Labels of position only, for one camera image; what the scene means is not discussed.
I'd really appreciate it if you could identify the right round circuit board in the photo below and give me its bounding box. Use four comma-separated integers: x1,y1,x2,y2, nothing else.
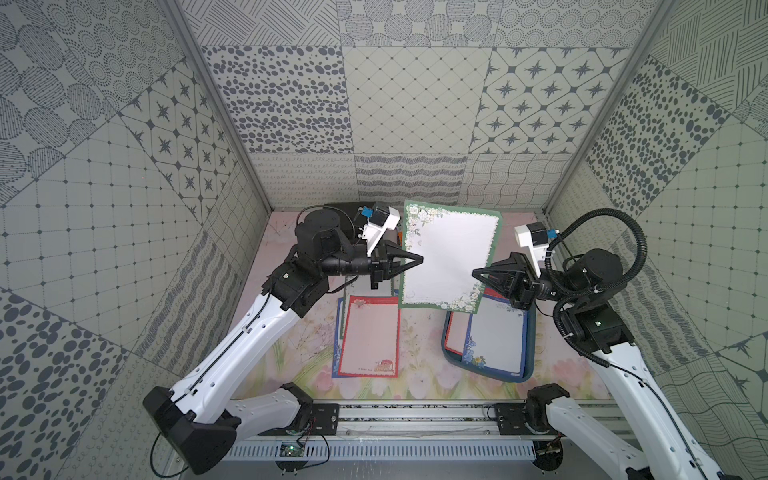
533,441,564,472

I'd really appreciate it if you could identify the green bordered scalloped stationery paper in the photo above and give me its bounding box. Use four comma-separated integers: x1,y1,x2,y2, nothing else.
399,200,503,314

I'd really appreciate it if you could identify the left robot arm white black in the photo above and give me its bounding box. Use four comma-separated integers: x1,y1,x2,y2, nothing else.
143,202,423,475

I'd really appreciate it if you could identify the blue floral stationery paper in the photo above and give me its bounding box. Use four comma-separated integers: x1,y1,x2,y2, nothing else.
462,296,528,380
331,297,345,378

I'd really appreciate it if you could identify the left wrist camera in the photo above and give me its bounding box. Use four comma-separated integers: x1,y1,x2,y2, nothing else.
353,202,400,257

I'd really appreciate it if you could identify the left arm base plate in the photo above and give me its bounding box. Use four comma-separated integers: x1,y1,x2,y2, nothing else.
299,403,340,437

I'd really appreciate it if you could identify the red bordered stationery paper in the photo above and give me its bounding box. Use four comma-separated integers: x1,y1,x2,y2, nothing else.
338,295,401,378
443,294,510,356

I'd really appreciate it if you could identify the left green circuit board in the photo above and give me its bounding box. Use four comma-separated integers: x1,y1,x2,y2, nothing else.
275,443,308,473

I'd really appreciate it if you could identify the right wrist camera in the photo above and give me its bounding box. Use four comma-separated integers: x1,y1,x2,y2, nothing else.
514,222,559,277

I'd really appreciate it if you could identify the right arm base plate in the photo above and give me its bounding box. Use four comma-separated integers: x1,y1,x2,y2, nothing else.
491,402,540,435

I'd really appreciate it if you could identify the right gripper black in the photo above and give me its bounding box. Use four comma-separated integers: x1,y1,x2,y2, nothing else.
472,253,585,313

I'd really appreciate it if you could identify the teal plastic storage box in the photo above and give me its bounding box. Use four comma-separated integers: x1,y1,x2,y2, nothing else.
442,310,536,383

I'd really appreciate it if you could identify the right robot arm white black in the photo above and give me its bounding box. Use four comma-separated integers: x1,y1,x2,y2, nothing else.
472,208,729,479

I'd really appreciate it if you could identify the aluminium mounting rail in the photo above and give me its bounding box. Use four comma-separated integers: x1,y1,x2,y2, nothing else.
170,398,667,442

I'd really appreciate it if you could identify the black plastic tool case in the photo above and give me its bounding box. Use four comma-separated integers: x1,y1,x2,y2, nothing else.
326,201,374,217

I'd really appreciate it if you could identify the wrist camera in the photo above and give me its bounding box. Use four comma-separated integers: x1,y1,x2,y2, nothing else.
353,202,400,257
514,222,559,277

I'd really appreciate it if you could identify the white slotted cable duct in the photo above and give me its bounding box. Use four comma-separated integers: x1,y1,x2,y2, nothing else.
225,439,535,461

